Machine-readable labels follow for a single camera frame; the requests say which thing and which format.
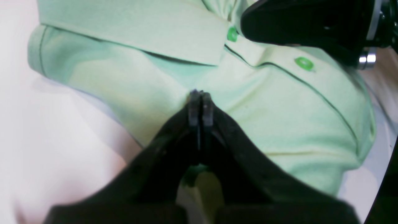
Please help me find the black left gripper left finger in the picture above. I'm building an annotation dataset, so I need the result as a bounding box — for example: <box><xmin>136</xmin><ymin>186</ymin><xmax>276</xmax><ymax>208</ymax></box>
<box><xmin>44</xmin><ymin>90</ymin><xmax>202</xmax><ymax>224</ymax></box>

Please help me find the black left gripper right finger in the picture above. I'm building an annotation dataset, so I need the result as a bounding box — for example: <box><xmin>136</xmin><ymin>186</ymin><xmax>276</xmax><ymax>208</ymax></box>
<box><xmin>201</xmin><ymin>92</ymin><xmax>359</xmax><ymax>224</ymax></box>

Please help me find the light green polo T-shirt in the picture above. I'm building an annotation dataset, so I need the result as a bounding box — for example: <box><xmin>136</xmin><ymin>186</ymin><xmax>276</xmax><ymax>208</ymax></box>
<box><xmin>28</xmin><ymin>0</ymin><xmax>377</xmax><ymax>196</ymax></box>

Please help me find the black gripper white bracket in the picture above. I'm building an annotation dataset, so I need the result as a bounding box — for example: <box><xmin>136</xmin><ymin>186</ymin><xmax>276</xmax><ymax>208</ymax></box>
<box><xmin>240</xmin><ymin>0</ymin><xmax>398</xmax><ymax>70</ymax></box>

